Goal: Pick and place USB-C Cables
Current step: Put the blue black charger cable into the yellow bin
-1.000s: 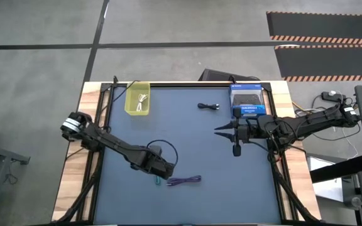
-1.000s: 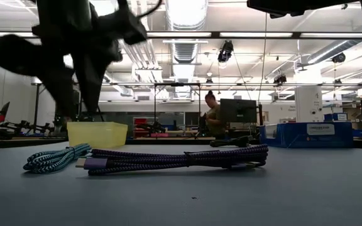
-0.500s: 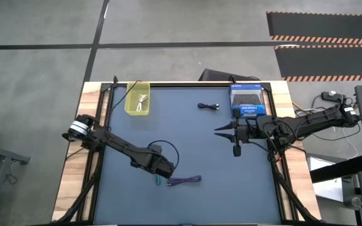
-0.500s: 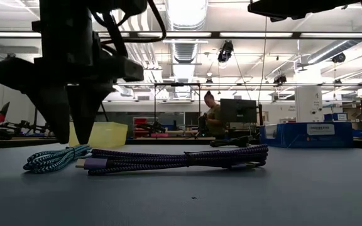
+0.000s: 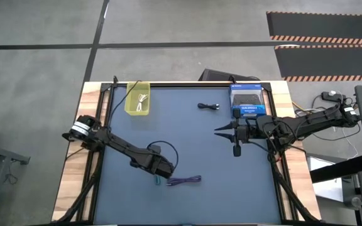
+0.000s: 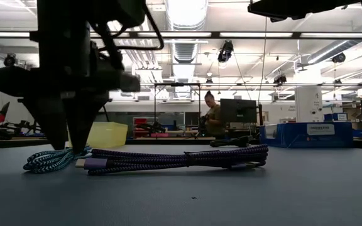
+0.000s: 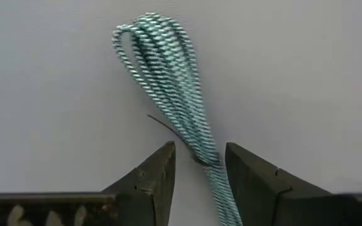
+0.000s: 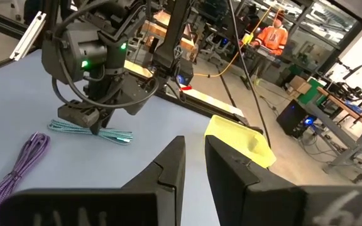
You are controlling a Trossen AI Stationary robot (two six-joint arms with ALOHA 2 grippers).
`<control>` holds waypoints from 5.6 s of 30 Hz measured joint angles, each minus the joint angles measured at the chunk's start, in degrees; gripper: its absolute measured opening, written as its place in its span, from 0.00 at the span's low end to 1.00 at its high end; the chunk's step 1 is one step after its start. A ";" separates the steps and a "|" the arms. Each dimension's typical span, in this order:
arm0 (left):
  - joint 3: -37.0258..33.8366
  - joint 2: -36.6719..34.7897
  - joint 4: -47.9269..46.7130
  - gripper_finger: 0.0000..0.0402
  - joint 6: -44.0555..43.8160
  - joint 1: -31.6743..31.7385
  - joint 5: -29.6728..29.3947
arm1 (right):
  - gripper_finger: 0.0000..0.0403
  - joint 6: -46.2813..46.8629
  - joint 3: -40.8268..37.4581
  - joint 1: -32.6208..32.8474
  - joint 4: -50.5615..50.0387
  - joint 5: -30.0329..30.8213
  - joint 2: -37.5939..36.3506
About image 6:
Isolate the white pillar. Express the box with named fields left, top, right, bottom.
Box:
left=295, top=86, right=324, bottom=123

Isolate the person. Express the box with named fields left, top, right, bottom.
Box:
left=201, top=90, right=226, bottom=140

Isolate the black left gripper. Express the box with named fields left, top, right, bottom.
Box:
left=0, top=40, right=141, bottom=154

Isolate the teal braided USB-C cable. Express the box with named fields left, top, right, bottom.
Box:
left=23, top=146, right=92, bottom=174

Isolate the overhead light bar frame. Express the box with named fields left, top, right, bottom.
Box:
left=0, top=30, right=362, bottom=40

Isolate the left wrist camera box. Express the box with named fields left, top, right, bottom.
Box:
left=99, top=0, right=147, bottom=29

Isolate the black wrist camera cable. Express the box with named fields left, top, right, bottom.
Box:
left=89, top=3, right=165, bottom=51

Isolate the small blue labelled box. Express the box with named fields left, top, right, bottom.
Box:
left=324, top=112, right=349, bottom=122

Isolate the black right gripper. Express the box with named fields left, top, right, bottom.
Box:
left=248, top=0, right=362, bottom=23

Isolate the thin hanging cable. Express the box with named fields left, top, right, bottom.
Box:
left=256, top=17, right=268, bottom=106

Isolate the black hanging ceiling camera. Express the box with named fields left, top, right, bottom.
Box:
left=273, top=73, right=288, bottom=85
left=331, top=52, right=347, bottom=64
left=3, top=53, right=18, bottom=68
left=217, top=40, right=234, bottom=63

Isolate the purple braided USB-C cable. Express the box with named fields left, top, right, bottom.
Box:
left=75, top=144, right=269, bottom=176

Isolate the blue plastic bin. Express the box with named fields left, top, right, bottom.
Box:
left=258, top=121, right=354, bottom=149

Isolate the yellow translucent plastic bin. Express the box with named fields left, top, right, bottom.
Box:
left=86, top=121, right=129, bottom=149

